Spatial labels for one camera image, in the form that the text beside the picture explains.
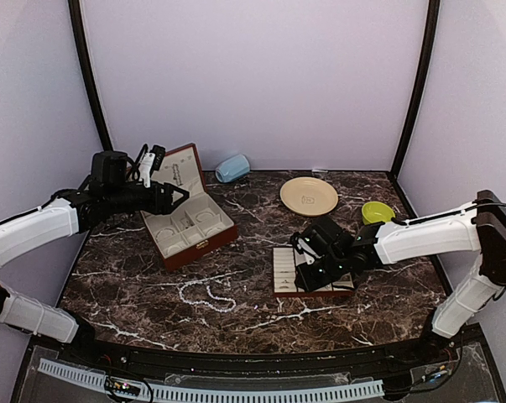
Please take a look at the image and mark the silver charm jewelry pile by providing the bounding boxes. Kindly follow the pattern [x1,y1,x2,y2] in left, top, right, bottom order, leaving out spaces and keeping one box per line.
[180,217,195,229]

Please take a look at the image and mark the red earring tray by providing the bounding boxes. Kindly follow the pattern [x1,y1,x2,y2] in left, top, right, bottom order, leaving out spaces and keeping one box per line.
[273,247,355,297]

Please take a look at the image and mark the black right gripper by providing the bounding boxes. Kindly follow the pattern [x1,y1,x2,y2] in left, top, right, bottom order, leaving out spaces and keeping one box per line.
[295,252,348,294]

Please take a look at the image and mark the silver bangle back compartment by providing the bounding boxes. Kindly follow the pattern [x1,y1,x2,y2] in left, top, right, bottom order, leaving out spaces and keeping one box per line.
[195,210,215,222]

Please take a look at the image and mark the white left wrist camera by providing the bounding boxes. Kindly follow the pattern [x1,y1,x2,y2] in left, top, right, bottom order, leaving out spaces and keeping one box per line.
[138,144,166,188]

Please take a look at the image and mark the white slotted cable duct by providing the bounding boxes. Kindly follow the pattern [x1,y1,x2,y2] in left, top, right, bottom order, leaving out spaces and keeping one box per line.
[38,359,384,402]

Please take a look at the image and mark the light blue cup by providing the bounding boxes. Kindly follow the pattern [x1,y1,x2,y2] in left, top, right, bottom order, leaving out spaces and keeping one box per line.
[215,154,250,183]

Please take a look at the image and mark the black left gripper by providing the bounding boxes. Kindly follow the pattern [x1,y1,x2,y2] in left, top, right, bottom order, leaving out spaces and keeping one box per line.
[106,180,189,215]

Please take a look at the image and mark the silver bangle compartment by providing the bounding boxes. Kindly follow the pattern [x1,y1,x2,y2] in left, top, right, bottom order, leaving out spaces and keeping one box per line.
[195,210,215,222]
[166,243,184,254]
[156,227,176,242]
[206,226,224,237]

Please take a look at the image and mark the silver bangle left compartment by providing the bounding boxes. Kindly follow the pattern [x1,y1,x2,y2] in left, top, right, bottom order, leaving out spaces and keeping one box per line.
[156,227,176,242]

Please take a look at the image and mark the white pearl necklace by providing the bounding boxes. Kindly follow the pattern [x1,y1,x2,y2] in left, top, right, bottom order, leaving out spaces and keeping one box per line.
[178,280,237,313]

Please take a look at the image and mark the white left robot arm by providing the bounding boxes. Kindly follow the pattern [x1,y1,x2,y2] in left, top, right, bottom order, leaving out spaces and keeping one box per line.
[0,146,190,366]

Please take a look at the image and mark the green small bowl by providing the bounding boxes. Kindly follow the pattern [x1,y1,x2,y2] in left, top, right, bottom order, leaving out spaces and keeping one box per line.
[361,201,395,225]

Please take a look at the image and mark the silver bangle right compartment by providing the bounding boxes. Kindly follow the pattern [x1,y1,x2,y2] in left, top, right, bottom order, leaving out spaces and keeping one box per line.
[206,226,224,237]

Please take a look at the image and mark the red wooden jewelry box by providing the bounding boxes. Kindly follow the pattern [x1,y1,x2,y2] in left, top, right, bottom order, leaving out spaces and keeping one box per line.
[142,144,237,272]

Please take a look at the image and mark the cream ceramic plate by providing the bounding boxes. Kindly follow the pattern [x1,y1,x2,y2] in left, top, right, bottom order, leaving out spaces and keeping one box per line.
[279,177,338,217]

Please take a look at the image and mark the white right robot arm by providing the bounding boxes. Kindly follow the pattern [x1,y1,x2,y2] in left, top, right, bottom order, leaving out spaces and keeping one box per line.
[290,191,506,364]

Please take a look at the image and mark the silver bangle front compartment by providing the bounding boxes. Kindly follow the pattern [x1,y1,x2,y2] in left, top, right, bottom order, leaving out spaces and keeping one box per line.
[166,243,184,254]

